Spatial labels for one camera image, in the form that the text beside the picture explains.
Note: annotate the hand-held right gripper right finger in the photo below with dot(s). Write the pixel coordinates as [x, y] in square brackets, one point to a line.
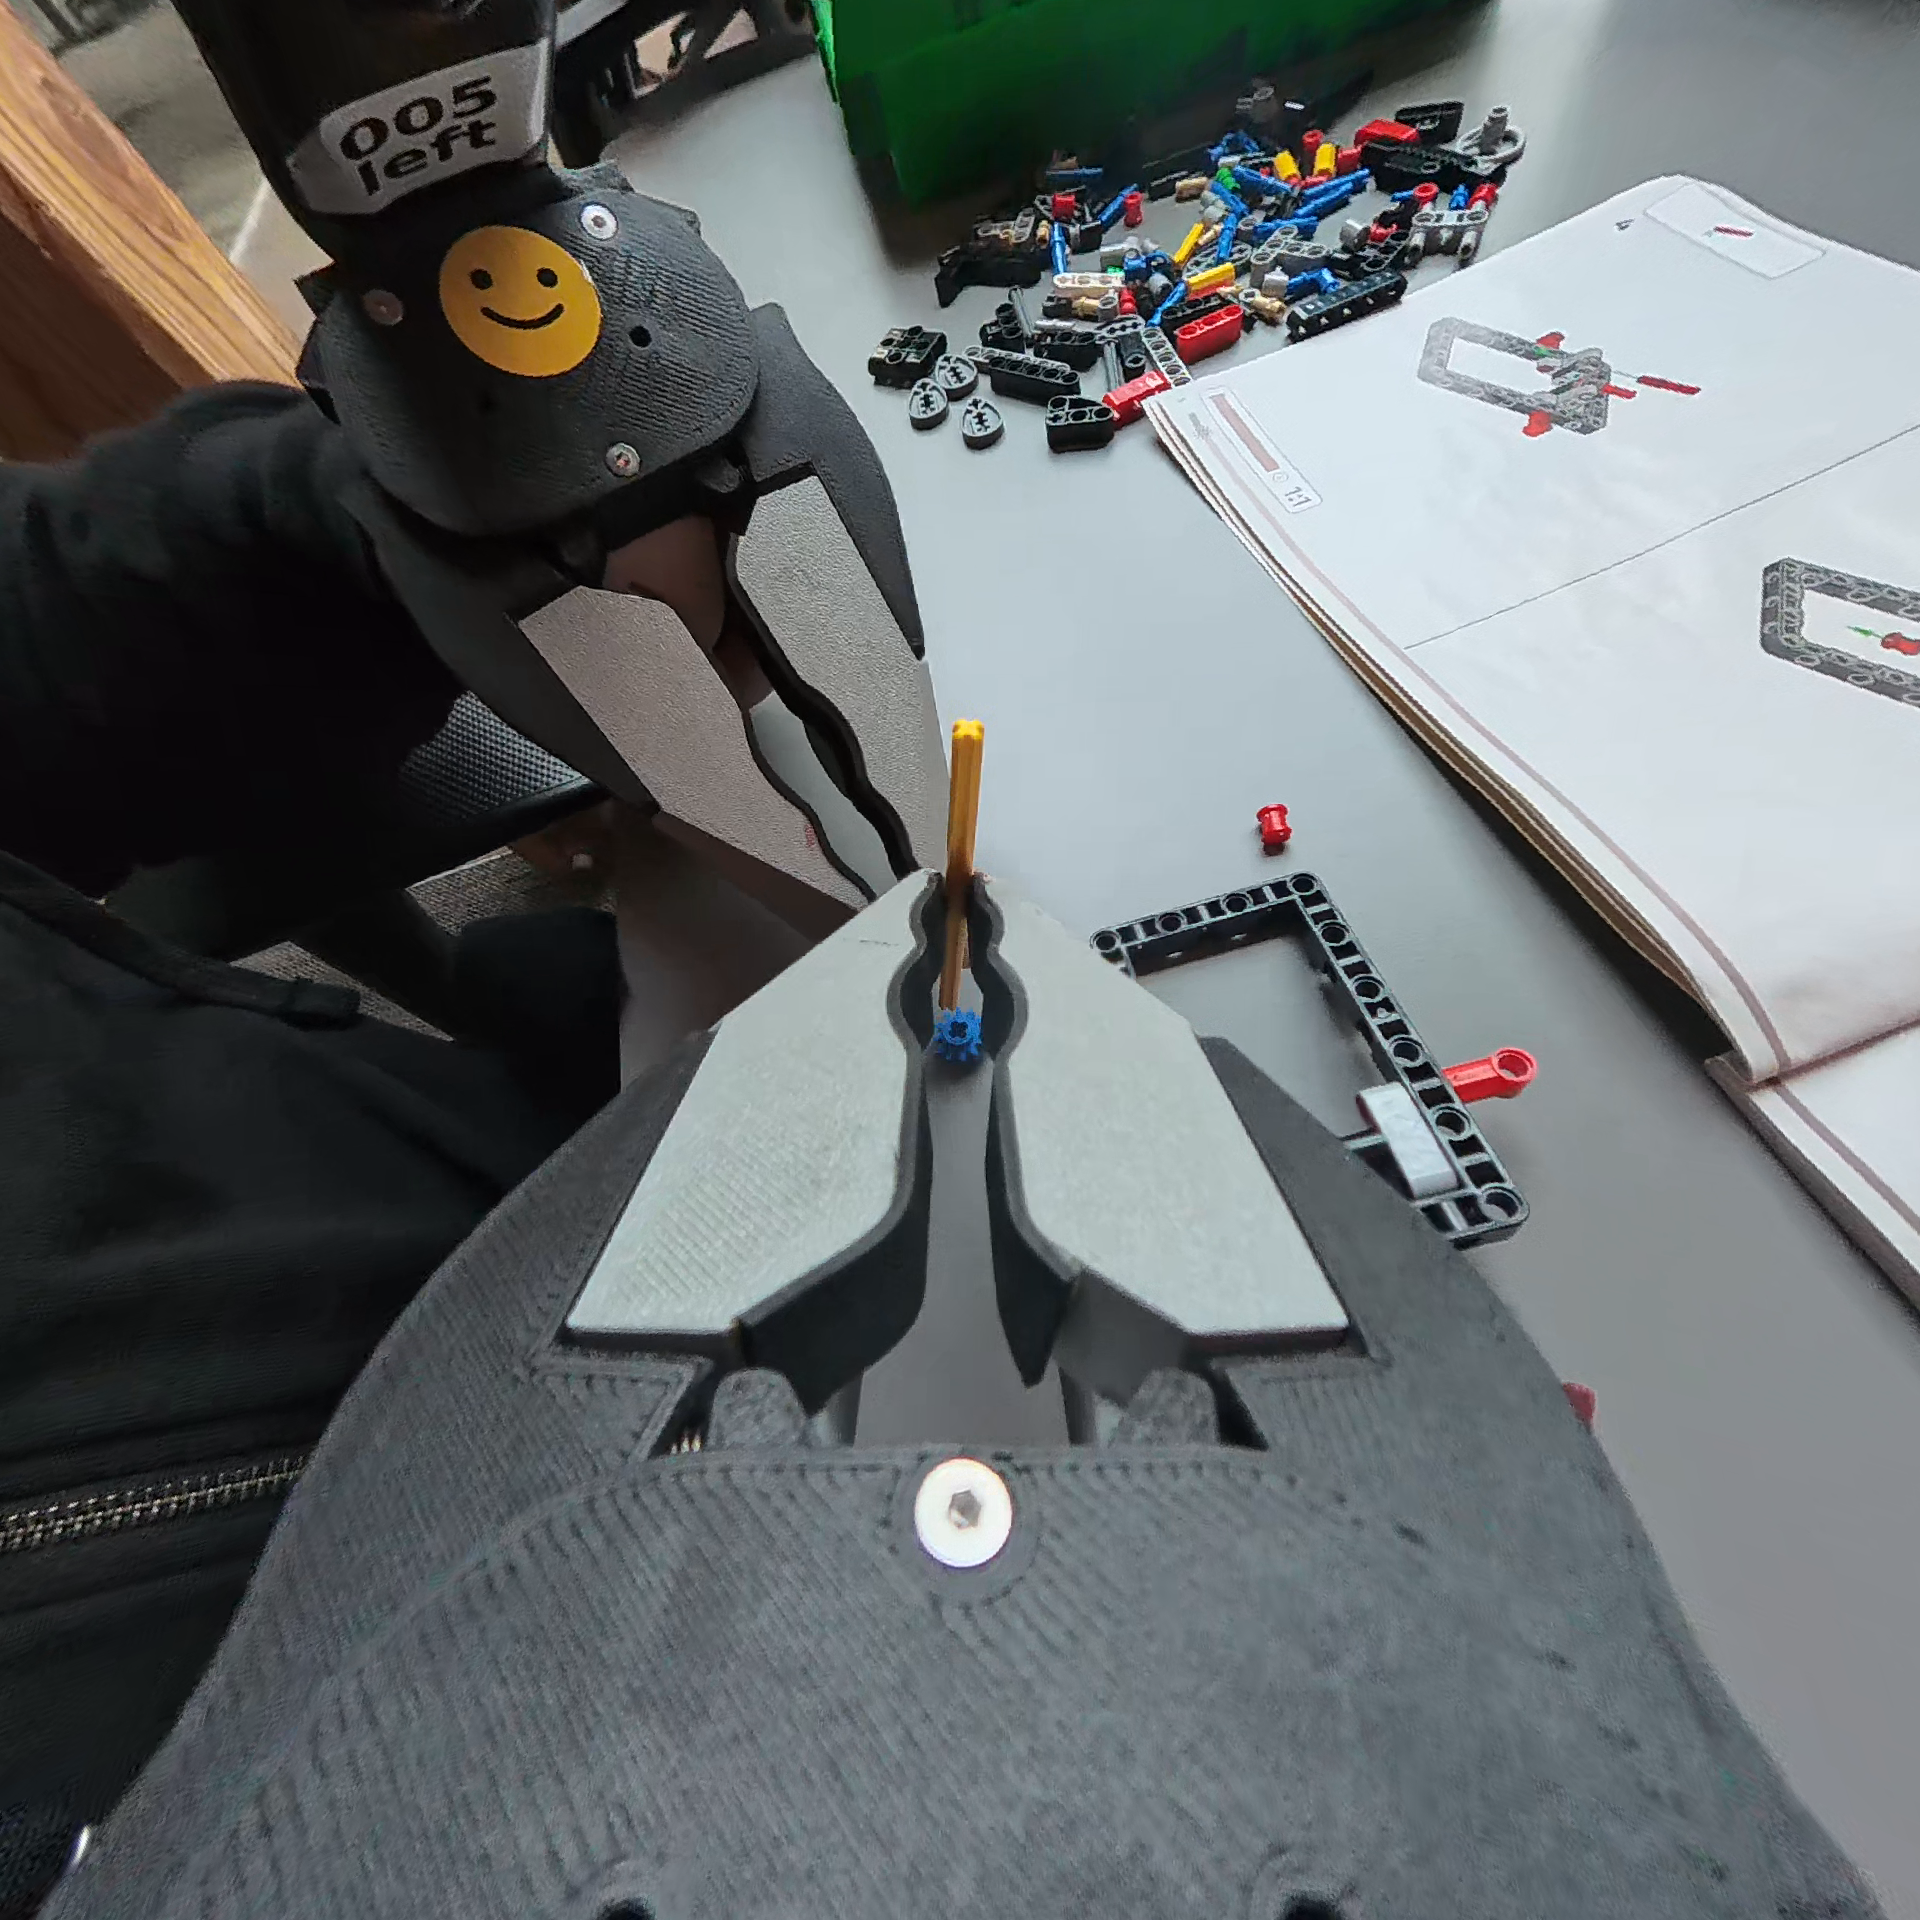
[1171, 1201]

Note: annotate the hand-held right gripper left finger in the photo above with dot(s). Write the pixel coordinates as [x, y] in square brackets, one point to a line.
[749, 1186]

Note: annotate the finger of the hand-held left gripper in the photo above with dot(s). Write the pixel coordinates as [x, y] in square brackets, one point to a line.
[660, 706]
[841, 599]

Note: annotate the yellow lego axle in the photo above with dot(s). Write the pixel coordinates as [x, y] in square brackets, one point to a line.
[964, 796]

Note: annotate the blue lego gear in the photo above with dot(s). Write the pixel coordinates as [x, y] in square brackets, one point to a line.
[955, 1039]

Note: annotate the black lego frame assembly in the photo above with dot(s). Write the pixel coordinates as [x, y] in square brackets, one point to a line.
[1356, 973]

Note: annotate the person's left forearm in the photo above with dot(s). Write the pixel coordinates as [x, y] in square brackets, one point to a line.
[182, 599]

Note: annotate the pile of loose lego pieces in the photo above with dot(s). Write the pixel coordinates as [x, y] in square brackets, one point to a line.
[1198, 269]

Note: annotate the lego instruction booklet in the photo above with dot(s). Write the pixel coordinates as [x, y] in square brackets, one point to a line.
[1576, 494]

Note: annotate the person's left hand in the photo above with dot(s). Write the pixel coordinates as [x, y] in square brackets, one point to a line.
[675, 564]

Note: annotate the green storage bin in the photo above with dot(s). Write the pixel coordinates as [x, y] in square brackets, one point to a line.
[1049, 76]

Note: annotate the person's black jacket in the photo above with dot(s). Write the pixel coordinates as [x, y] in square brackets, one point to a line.
[151, 1201]

